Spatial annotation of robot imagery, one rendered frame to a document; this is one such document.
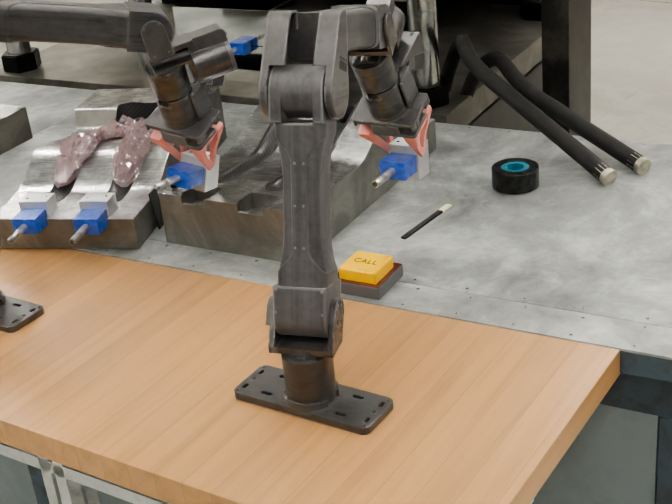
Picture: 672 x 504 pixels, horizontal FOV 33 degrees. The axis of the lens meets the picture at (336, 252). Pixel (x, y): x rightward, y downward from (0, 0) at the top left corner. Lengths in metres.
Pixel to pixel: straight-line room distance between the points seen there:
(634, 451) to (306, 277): 0.56
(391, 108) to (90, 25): 0.44
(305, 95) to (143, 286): 0.57
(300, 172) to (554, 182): 0.75
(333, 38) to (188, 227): 0.62
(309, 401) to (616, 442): 0.48
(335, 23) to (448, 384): 0.47
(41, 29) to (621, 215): 0.92
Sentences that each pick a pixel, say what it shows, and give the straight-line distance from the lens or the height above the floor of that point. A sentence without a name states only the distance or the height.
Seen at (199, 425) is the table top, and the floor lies 0.80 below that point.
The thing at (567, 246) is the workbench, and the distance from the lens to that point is 1.75.
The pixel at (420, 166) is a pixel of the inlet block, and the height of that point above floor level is 0.93.
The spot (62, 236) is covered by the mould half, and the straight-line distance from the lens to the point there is 1.93.
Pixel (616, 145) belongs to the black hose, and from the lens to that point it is 2.03.
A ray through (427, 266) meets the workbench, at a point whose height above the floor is 0.80.
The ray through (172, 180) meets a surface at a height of 0.94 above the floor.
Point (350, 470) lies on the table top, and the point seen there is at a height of 0.80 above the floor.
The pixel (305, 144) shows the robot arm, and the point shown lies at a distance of 1.31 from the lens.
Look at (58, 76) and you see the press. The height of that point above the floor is 0.78.
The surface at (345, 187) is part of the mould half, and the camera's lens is 1.84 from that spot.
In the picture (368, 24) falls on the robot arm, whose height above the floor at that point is 1.20.
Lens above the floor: 1.58
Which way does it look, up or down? 26 degrees down
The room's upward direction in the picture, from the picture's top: 6 degrees counter-clockwise
